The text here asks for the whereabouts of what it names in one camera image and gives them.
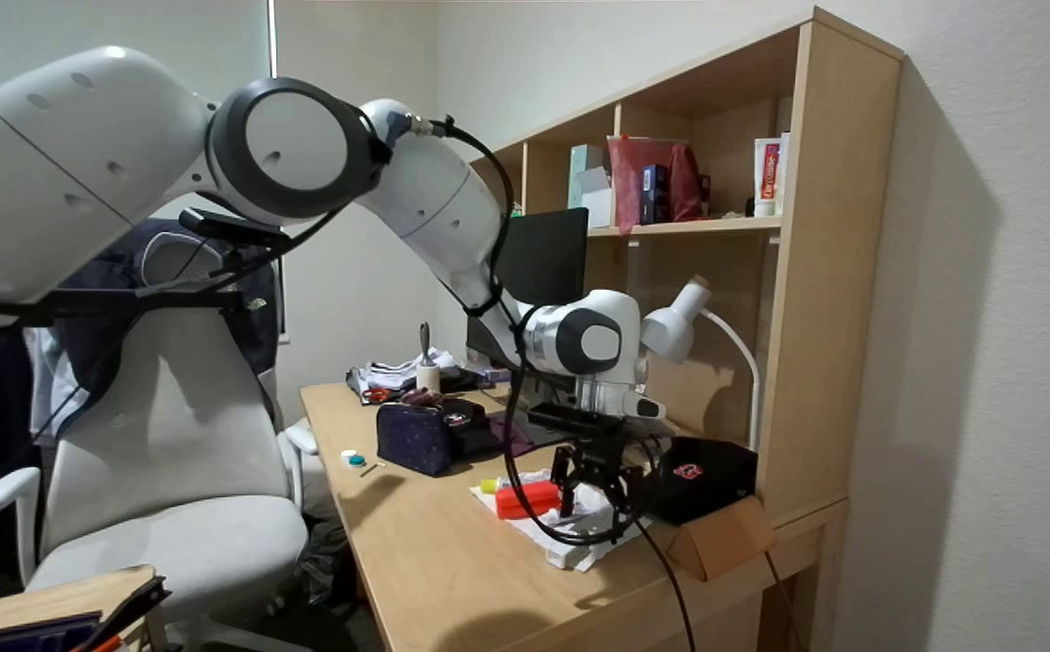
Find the pink fabric bundle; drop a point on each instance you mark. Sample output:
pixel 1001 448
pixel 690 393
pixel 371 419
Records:
pixel 385 379

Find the red case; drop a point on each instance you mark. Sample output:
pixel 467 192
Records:
pixel 525 501

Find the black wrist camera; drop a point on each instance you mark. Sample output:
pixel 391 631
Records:
pixel 598 420

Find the white office chair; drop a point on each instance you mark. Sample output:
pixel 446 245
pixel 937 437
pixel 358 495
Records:
pixel 175 420

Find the white tube yellow cap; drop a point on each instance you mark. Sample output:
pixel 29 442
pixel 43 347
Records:
pixel 488 488

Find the maroon cloth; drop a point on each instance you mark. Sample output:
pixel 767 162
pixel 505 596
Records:
pixel 538 431

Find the small white green object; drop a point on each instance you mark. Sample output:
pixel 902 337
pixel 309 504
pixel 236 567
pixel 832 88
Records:
pixel 358 461

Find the teal book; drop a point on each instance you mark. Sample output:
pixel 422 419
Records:
pixel 579 169

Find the maroon bag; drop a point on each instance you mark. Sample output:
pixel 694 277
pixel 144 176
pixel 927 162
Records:
pixel 690 182

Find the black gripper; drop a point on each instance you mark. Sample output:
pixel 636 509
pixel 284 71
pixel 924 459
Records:
pixel 595 459

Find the wooden desk hutch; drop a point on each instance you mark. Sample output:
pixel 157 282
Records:
pixel 832 303

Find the red white box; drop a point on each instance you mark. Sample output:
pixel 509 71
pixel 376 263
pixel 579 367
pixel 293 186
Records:
pixel 766 176

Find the black cap red logo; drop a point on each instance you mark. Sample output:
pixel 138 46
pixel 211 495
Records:
pixel 707 477

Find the black monitor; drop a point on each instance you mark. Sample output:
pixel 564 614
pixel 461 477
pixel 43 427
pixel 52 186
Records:
pixel 544 256

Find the white gooseneck lamp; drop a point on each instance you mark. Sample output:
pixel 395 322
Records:
pixel 675 318

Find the dark bottle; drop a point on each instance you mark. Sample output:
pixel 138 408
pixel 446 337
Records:
pixel 654 192

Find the white cloth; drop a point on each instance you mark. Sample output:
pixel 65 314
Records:
pixel 572 548

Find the beige pump bottle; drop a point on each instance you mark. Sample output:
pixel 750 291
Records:
pixel 429 374

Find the dark navy jacket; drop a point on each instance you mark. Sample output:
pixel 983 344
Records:
pixel 96 357

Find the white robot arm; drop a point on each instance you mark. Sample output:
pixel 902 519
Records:
pixel 93 158

